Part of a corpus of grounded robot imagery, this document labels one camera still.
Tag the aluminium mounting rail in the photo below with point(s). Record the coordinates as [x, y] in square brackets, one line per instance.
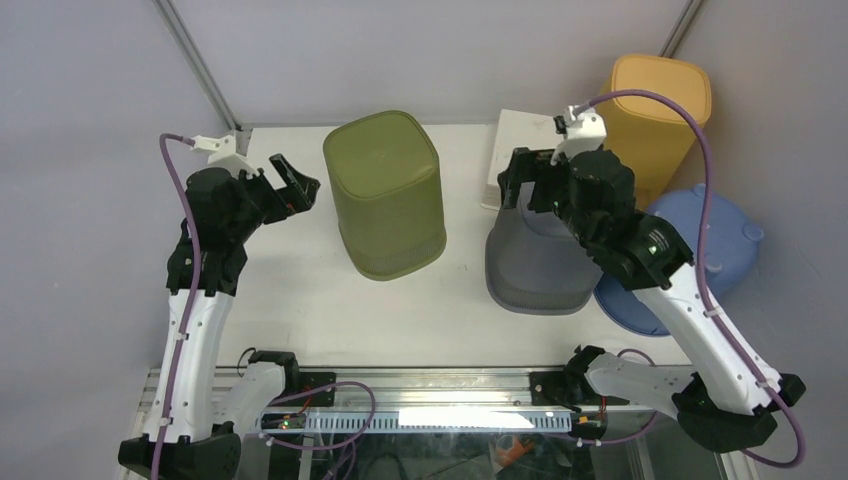
[396, 388]

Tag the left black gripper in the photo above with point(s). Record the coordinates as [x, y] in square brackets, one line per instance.
[298, 193]

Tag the grey mesh waste bin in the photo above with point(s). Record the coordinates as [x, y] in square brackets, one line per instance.
[534, 265]

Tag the white perforated plastic tray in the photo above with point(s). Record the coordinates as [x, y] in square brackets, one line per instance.
[515, 129]

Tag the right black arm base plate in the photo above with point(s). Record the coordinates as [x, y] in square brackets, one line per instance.
[557, 388]

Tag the white slotted cable duct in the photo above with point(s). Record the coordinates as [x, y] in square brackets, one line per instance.
[415, 420]

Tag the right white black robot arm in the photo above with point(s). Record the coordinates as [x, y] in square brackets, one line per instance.
[726, 400]

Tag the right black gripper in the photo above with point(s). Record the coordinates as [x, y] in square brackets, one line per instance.
[528, 166]

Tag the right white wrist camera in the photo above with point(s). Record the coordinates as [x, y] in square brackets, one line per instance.
[582, 130]

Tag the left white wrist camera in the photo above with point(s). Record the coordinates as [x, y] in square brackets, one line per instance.
[222, 153]

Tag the olive green waste bin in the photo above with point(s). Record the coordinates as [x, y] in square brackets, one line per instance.
[385, 179]

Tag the yellow slatted waste bin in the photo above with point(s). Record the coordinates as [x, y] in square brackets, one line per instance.
[647, 136]

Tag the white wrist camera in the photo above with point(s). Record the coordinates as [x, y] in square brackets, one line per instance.
[582, 130]
[222, 153]

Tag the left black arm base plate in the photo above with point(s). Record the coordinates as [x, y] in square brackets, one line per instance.
[306, 389]

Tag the blue plastic bucket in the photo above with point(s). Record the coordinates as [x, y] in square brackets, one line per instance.
[732, 249]

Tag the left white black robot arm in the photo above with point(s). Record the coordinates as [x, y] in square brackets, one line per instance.
[189, 435]

